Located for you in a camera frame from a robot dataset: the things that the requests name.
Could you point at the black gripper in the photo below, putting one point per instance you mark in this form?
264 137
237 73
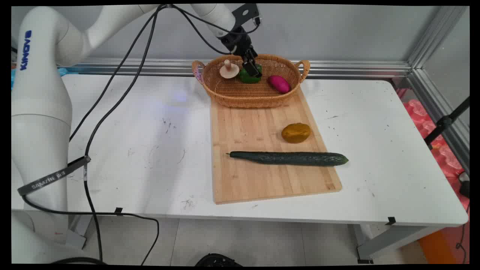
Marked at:
237 41

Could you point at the green toy bell pepper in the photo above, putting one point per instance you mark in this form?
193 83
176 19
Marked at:
247 78

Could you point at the yellow-brown toy potato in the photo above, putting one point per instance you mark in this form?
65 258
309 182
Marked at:
296 133

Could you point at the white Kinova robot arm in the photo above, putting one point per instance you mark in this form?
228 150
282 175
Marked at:
41 93

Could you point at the beige toy mushroom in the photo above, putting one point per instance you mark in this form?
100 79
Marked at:
228 70

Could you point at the woven wicker basket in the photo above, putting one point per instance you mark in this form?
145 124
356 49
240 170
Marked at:
247 95

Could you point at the purple toy sweet potato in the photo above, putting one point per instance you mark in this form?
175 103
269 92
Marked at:
279 84

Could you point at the dark green toy cucumber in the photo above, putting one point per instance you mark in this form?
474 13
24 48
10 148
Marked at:
292 158

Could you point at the wooden cutting board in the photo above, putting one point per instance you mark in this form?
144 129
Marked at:
255 176

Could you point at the black tape piece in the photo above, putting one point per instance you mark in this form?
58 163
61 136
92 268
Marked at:
118 211
391 221

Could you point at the black round floor object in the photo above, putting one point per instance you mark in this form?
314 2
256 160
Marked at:
217 260

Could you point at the black tripod stand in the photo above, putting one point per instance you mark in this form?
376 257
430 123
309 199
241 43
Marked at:
444 122

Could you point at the pink foam packaging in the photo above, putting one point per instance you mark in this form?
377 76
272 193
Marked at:
448 161

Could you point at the grey table leg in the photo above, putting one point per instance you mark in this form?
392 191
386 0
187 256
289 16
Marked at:
77 234
390 242

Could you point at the small black device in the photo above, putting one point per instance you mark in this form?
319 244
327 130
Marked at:
465 185

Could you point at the orange floor object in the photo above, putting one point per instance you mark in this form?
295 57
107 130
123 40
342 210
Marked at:
435 247

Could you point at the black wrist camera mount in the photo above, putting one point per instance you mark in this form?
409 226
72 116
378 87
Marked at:
245 13

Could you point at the aluminium frame rail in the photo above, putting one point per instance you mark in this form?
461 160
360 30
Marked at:
348 69
431 101

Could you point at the aluminium frame post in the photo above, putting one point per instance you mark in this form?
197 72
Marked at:
437 35

